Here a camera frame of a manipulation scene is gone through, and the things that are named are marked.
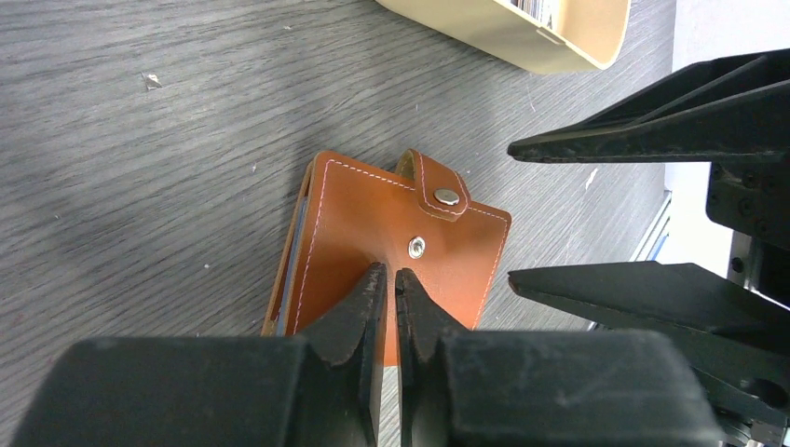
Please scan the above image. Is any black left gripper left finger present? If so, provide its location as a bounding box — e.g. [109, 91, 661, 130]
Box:
[12, 263, 388, 446]

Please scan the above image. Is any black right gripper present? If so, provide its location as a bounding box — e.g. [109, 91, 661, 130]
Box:
[508, 49, 789, 427]

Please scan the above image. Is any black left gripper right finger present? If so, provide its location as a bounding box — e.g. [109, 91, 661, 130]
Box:
[394, 268, 723, 446]

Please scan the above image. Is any orange leather card holder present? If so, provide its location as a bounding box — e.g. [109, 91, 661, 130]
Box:
[262, 149, 511, 335]

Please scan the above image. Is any beige oval tray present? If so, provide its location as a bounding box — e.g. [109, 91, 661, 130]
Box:
[379, 0, 631, 75]

